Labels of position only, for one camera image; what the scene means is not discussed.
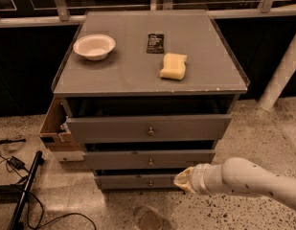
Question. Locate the black power adapter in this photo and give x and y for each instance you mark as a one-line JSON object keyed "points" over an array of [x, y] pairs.
{"points": [[16, 163]]}

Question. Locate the grey drawer cabinet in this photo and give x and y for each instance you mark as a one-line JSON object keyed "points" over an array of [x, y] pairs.
{"points": [[128, 83]]}

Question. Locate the black tool on floor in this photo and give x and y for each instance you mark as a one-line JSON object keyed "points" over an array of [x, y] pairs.
{"points": [[9, 141]]}

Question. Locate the grey bottom drawer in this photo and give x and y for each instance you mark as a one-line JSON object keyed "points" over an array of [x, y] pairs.
{"points": [[135, 181]]}

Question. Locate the grey drawer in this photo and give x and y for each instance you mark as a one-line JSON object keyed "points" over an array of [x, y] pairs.
{"points": [[124, 129], [135, 181], [147, 159]]}

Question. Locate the white paper bowl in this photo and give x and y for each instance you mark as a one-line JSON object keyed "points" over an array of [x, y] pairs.
{"points": [[94, 47]]}

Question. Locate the black pole stand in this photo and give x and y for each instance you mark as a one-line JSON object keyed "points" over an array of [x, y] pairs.
{"points": [[24, 192]]}

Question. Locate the grey top drawer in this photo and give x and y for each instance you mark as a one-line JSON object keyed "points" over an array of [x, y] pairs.
{"points": [[124, 129]]}

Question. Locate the metal window railing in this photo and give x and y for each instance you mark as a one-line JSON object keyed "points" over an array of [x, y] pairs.
{"points": [[61, 4]]}

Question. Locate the wooden side box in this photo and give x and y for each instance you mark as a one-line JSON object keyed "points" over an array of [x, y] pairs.
{"points": [[56, 136]]}

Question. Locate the black snack packet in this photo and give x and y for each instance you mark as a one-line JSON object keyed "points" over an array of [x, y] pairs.
{"points": [[155, 44]]}

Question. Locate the yellow sponge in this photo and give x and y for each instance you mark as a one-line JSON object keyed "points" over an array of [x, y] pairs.
{"points": [[174, 66]]}

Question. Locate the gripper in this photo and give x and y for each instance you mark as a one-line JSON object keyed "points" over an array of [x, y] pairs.
{"points": [[197, 178]]}

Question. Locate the round floor drain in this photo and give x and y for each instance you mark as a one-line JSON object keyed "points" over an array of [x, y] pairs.
{"points": [[146, 219]]}

